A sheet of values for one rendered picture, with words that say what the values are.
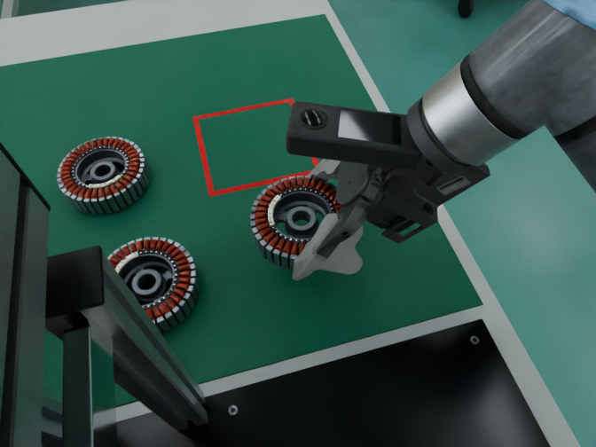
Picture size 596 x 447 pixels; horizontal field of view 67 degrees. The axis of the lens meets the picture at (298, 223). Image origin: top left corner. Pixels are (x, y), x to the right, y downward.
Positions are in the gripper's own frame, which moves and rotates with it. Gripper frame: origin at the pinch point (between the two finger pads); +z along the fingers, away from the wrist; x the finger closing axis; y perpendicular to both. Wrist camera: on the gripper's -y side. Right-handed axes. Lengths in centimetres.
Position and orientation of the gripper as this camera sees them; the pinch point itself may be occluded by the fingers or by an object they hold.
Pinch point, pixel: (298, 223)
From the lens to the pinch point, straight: 50.9
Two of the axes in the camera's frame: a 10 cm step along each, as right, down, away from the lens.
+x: 1.3, -8.1, 5.7
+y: 8.3, 4.1, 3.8
